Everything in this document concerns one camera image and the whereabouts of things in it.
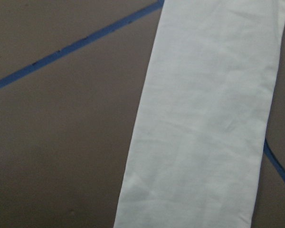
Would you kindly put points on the cream long sleeve shirt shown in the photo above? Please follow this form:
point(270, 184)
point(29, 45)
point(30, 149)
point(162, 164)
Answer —
point(197, 143)

